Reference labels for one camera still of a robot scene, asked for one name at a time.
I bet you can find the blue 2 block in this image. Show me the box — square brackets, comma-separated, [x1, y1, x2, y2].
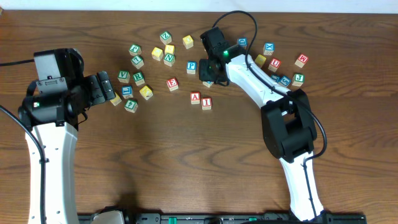
[202, 82, 213, 88]

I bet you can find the red A block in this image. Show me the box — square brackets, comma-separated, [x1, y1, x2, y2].
[190, 92, 201, 105]

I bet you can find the red I block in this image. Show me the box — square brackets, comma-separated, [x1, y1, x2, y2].
[201, 97, 212, 110]

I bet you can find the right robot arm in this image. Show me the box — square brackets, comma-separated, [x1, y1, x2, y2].
[199, 44, 324, 221]

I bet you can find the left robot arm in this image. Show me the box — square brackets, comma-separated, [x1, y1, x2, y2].
[18, 71, 115, 223]

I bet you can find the blue P block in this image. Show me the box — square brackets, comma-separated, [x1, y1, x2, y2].
[187, 61, 197, 75]

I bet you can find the yellow G block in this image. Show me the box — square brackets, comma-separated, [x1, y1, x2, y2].
[110, 93, 122, 106]

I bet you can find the green V block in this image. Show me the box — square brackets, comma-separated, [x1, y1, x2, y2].
[118, 70, 131, 83]

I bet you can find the blue L block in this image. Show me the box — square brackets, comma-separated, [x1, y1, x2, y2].
[122, 85, 134, 99]

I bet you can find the yellow block top centre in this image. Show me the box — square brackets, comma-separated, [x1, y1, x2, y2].
[183, 35, 194, 49]

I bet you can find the green 4 block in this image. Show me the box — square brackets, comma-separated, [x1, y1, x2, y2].
[124, 100, 138, 113]

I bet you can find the blue D block right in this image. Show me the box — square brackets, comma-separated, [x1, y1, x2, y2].
[237, 38, 248, 48]

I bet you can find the green R block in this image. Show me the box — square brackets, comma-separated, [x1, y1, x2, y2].
[132, 72, 145, 86]

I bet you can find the red E block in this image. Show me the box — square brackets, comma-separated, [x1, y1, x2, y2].
[166, 78, 179, 91]

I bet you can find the green N block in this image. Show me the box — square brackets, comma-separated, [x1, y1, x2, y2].
[164, 54, 175, 67]

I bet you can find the pale yellow block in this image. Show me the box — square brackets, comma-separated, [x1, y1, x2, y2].
[164, 44, 175, 55]

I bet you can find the yellow block near L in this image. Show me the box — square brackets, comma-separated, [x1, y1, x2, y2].
[139, 85, 153, 100]

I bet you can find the green 7 block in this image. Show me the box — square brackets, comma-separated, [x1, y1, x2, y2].
[131, 55, 144, 69]

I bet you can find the yellow block right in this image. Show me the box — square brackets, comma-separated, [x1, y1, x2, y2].
[254, 54, 267, 68]

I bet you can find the green J block upper left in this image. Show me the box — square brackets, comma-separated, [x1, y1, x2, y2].
[129, 44, 142, 56]

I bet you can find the green j block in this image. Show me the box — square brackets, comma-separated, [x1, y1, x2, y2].
[129, 44, 142, 56]
[292, 73, 305, 87]

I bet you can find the green Z block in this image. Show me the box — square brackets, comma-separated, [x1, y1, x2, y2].
[160, 31, 172, 45]

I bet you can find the yellow block left upper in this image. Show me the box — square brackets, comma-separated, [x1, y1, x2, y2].
[151, 47, 164, 61]

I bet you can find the blue X block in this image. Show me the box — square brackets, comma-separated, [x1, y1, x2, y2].
[263, 42, 275, 55]

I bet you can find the red U block right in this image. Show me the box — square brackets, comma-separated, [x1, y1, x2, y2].
[268, 58, 281, 72]

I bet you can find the blue block lower right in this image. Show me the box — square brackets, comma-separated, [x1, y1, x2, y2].
[271, 74, 280, 83]

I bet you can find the blue G block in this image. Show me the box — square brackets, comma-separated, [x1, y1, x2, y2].
[278, 76, 292, 87]

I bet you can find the green J block right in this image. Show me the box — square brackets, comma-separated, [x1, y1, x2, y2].
[292, 73, 305, 87]

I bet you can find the red M block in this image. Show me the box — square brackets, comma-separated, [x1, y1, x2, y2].
[295, 54, 308, 68]

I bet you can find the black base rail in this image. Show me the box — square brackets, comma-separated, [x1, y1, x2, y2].
[77, 212, 368, 224]

